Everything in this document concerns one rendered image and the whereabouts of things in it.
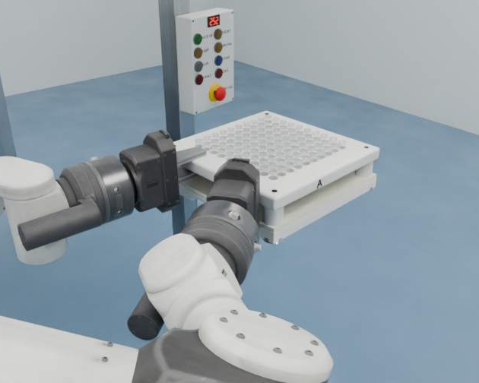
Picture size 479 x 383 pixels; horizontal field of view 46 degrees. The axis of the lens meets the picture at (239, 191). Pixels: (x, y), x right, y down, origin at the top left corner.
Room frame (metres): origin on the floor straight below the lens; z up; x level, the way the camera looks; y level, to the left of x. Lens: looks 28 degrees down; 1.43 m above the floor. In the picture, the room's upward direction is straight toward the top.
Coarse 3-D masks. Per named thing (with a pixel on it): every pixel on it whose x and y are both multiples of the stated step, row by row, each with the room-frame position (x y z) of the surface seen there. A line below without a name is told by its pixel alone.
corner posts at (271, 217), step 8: (360, 168) 0.80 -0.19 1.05; (368, 168) 0.80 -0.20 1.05; (360, 176) 0.80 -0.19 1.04; (368, 176) 0.80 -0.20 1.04; (264, 208) 0.66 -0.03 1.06; (280, 208) 0.65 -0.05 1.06; (264, 216) 0.66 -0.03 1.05; (272, 216) 0.65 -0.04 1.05; (280, 216) 0.65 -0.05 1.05; (272, 224) 0.65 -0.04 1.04; (280, 224) 0.65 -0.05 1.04
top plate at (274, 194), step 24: (240, 120) 0.93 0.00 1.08; (288, 120) 0.93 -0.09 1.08; (192, 144) 0.82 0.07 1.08; (360, 144) 0.82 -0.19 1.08; (192, 168) 0.76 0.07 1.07; (216, 168) 0.73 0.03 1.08; (312, 168) 0.73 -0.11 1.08; (336, 168) 0.73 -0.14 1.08; (264, 192) 0.66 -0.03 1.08; (288, 192) 0.66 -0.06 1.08
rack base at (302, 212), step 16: (352, 176) 0.80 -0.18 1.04; (192, 192) 0.76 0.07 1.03; (208, 192) 0.74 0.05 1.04; (320, 192) 0.75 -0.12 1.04; (336, 192) 0.75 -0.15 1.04; (352, 192) 0.76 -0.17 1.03; (288, 208) 0.70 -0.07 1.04; (304, 208) 0.70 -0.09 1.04; (320, 208) 0.71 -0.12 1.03; (336, 208) 0.74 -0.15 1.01; (288, 224) 0.66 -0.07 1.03; (304, 224) 0.68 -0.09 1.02; (272, 240) 0.64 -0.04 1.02
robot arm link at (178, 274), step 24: (168, 240) 0.49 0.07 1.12; (192, 240) 0.46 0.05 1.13; (144, 264) 0.45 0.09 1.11; (168, 264) 0.43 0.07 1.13; (192, 264) 0.41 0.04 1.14; (144, 288) 0.41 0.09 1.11; (168, 288) 0.39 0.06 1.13; (192, 288) 0.39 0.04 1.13; (216, 288) 0.39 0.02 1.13; (168, 312) 0.38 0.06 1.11
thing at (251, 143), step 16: (256, 128) 0.87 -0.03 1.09; (272, 128) 0.87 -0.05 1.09; (288, 128) 0.86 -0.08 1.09; (224, 144) 0.80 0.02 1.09; (240, 144) 0.80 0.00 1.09; (256, 144) 0.80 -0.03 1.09; (272, 144) 0.80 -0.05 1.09; (288, 144) 0.80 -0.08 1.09; (304, 144) 0.80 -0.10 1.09; (320, 144) 0.80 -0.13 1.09; (256, 160) 0.75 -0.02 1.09; (272, 160) 0.74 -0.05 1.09; (288, 160) 0.74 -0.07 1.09
